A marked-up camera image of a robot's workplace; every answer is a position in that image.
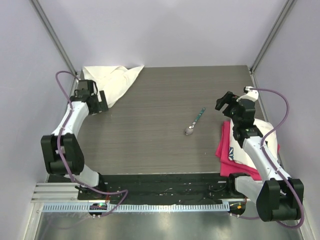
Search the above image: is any white slotted cable duct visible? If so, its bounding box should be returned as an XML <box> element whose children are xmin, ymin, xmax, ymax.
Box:
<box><xmin>42</xmin><ymin>202</ymin><xmax>230</xmax><ymax>213</ymax></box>

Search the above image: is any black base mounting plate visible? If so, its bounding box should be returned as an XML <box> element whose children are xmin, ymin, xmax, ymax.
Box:
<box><xmin>77</xmin><ymin>173</ymin><xmax>246</xmax><ymax>206</ymax></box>

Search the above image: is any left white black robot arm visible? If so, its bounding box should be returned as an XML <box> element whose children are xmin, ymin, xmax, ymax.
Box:
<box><xmin>40</xmin><ymin>79</ymin><xmax>109</xmax><ymax>200</ymax></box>

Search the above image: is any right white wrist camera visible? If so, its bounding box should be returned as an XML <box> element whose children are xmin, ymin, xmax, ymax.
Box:
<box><xmin>242</xmin><ymin>86</ymin><xmax>259</xmax><ymax>102</ymax></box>

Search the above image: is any white cloth napkin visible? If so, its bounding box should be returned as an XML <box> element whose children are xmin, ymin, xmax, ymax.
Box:
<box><xmin>82</xmin><ymin>65</ymin><xmax>145</xmax><ymax>109</ymax></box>

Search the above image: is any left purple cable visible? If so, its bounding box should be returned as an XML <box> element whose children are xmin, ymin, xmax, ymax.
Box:
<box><xmin>55</xmin><ymin>70</ymin><xmax>130</xmax><ymax>218</ymax></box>

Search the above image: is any purple cable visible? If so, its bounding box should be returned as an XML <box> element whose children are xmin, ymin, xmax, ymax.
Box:
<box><xmin>239</xmin><ymin>87</ymin><xmax>306</xmax><ymax>228</ymax></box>
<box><xmin>55</xmin><ymin>70</ymin><xmax>130</xmax><ymax>218</ymax></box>

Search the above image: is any aluminium frame post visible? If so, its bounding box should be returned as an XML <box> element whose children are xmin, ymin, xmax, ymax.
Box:
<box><xmin>29</xmin><ymin>0</ymin><xmax>77</xmax><ymax>74</ymax></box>
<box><xmin>249</xmin><ymin>0</ymin><xmax>297</xmax><ymax>75</ymax></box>

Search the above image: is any right aluminium frame post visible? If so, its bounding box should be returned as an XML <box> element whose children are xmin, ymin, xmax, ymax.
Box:
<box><xmin>249</xmin><ymin>0</ymin><xmax>297</xmax><ymax>75</ymax></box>

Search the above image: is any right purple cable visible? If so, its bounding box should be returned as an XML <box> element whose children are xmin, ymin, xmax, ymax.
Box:
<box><xmin>239</xmin><ymin>87</ymin><xmax>306</xmax><ymax>228</ymax></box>

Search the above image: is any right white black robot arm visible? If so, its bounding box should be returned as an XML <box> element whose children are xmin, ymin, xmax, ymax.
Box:
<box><xmin>215</xmin><ymin>86</ymin><xmax>305</xmax><ymax>229</ymax></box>

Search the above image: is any green handled metal spoon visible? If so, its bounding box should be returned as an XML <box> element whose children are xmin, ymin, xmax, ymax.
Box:
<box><xmin>184</xmin><ymin>107</ymin><xmax>206</xmax><ymax>136</ymax></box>

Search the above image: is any left aluminium frame post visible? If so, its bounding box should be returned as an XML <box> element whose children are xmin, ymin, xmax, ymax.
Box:
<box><xmin>29</xmin><ymin>0</ymin><xmax>77</xmax><ymax>74</ymax></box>

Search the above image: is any pink folded cloth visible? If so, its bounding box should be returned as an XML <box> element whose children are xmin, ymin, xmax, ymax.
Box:
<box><xmin>215</xmin><ymin>119</ymin><xmax>280</xmax><ymax>181</ymax></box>

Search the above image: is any white folded cloth with logo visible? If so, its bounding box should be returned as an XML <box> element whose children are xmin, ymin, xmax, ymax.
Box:
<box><xmin>228</xmin><ymin>118</ymin><xmax>279</xmax><ymax>170</ymax></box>

